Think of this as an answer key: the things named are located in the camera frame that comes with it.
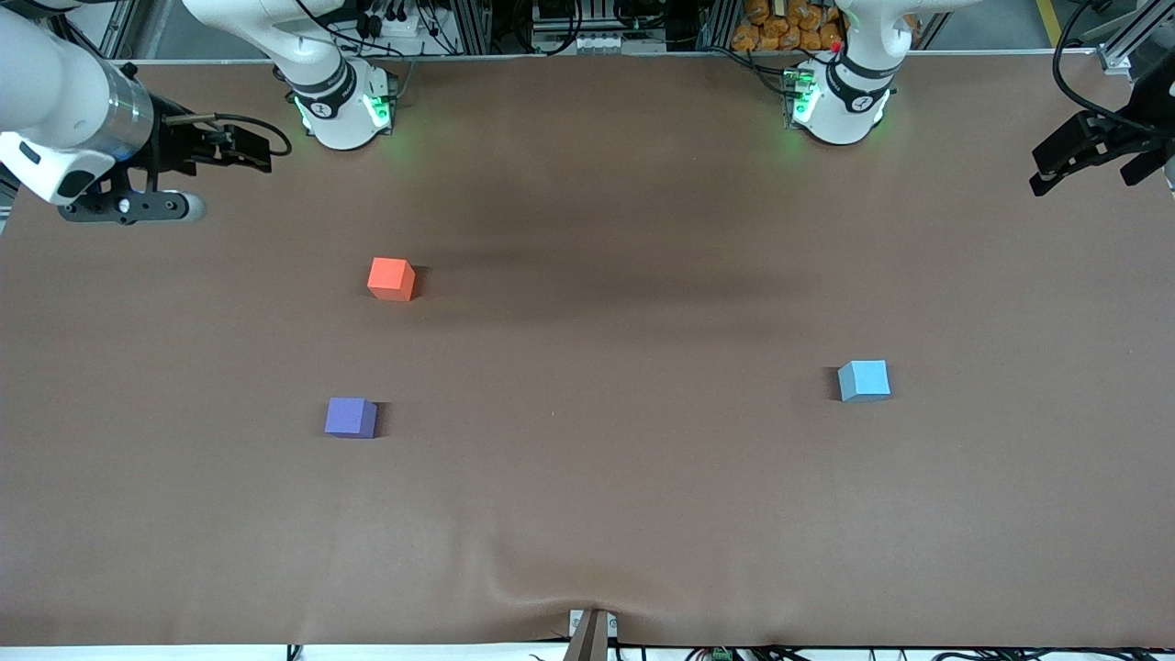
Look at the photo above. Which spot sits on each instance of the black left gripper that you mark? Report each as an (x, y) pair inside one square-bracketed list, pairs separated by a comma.
[(1122, 134)]

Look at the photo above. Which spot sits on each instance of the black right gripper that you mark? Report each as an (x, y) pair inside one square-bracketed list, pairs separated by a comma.
[(172, 145)]

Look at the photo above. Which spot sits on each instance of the blue foam block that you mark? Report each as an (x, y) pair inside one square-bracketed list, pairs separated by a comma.
[(863, 380)]

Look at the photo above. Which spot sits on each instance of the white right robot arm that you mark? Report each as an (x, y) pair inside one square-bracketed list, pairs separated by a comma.
[(64, 101)]

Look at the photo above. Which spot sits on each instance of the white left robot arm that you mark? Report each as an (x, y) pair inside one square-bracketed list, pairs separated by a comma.
[(844, 101)]

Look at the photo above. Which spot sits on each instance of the orange foam block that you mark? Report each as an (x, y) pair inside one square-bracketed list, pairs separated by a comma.
[(390, 277)]

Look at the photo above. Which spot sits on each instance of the purple foam block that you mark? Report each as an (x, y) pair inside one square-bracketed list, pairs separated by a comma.
[(349, 418)]

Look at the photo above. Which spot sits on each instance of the orange snack bags pile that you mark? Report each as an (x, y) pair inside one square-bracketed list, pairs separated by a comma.
[(780, 28)]

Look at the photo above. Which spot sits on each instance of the white power strip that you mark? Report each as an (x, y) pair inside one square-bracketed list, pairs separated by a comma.
[(610, 42)]

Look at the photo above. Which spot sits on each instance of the brown table mat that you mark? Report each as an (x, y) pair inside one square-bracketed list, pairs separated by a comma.
[(597, 496)]

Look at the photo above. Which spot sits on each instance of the metal table clamp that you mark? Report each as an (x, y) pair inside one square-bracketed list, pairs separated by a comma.
[(590, 633)]

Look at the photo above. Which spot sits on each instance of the aluminium frame post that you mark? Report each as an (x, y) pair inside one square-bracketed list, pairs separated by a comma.
[(1124, 46)]

